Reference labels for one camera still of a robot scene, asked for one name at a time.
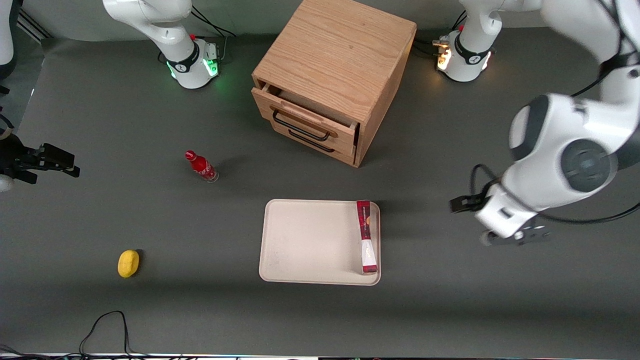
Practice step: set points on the red cookie box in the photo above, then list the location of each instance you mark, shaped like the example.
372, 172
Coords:
366, 235

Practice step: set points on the yellow lemon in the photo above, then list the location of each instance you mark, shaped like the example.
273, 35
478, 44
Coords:
128, 263

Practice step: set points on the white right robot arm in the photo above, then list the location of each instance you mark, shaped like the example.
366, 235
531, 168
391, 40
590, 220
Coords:
150, 20

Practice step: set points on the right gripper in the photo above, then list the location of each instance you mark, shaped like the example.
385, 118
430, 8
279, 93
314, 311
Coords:
14, 159

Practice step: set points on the beige plastic tray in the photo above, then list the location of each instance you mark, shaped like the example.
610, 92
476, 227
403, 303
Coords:
310, 242

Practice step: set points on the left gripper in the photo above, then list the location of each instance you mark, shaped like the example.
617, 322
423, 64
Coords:
474, 201

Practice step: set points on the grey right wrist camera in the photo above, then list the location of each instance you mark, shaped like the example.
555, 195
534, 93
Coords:
5, 183

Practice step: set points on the aluminium frame rail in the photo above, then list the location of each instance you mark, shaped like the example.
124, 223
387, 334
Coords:
32, 25

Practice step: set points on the red cola bottle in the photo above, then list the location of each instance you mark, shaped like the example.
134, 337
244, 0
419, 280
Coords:
201, 166

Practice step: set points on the wooden drawer cabinet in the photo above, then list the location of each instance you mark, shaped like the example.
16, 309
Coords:
335, 50

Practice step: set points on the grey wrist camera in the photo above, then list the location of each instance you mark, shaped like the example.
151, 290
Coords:
532, 235
5, 183

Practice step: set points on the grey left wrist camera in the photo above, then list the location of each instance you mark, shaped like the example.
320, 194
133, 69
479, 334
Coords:
532, 235

